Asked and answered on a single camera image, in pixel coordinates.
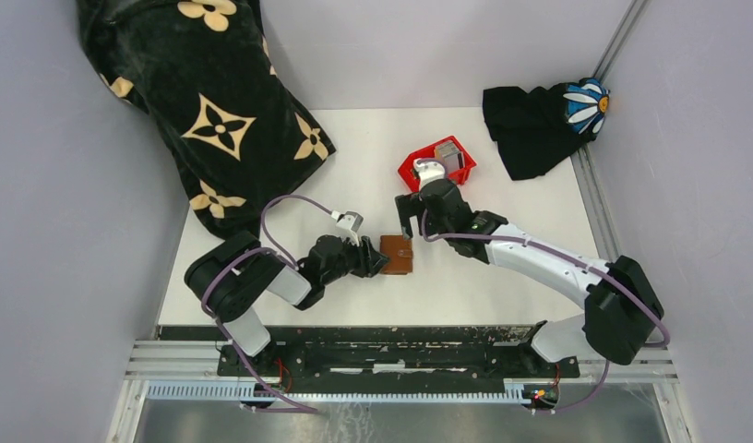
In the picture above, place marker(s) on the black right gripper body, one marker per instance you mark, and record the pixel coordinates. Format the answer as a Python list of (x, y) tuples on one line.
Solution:
[(435, 226)]

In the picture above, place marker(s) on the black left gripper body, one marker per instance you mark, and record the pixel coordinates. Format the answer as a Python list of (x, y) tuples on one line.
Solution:
[(352, 260)]

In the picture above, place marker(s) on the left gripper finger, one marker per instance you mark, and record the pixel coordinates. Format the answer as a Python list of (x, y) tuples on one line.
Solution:
[(373, 264), (367, 250)]

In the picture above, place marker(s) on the red plastic bin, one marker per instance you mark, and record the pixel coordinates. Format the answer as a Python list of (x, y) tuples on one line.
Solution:
[(408, 176)]

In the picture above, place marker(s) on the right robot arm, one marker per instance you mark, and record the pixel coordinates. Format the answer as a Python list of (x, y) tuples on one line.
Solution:
[(620, 309)]

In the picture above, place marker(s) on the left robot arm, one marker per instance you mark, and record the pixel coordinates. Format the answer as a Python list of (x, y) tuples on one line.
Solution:
[(231, 277)]

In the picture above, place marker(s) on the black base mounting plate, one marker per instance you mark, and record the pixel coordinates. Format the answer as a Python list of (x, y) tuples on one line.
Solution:
[(405, 360)]

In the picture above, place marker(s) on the black cloth with daisy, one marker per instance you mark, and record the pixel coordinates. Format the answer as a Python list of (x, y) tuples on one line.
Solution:
[(536, 130)]

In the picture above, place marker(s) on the black blanket with beige flowers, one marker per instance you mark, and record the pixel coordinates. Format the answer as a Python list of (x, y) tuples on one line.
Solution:
[(201, 71)]

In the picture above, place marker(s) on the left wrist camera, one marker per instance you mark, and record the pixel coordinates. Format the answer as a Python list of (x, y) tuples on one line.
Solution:
[(348, 224)]

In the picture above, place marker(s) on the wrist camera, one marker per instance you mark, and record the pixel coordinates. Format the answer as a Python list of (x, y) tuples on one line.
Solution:
[(348, 224), (428, 170)]

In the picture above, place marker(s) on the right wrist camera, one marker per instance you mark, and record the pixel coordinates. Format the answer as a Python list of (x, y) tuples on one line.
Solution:
[(428, 170)]

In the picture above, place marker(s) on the aluminium rail frame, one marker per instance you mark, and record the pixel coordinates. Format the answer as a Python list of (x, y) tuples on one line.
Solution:
[(193, 364)]

